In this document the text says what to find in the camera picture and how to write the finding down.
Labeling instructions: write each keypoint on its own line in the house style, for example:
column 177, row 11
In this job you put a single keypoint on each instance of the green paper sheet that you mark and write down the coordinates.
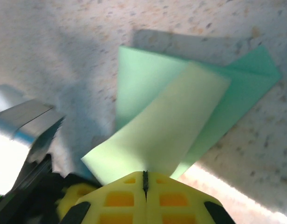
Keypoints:
column 157, row 116

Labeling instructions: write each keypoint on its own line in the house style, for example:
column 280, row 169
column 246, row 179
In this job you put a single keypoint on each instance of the long aluminium mounting rail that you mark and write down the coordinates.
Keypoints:
column 29, row 177

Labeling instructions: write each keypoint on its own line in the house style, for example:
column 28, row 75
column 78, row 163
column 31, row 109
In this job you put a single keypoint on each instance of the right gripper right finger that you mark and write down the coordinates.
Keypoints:
column 176, row 200

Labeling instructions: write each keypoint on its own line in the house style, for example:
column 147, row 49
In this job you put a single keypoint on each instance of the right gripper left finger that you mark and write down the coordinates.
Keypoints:
column 120, row 200

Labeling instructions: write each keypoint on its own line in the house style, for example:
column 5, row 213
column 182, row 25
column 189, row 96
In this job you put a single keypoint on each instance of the aluminium side rail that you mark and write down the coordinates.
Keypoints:
column 29, row 116

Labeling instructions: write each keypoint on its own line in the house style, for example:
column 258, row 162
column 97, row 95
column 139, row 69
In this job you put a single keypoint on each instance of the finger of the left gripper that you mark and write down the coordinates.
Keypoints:
column 71, row 193

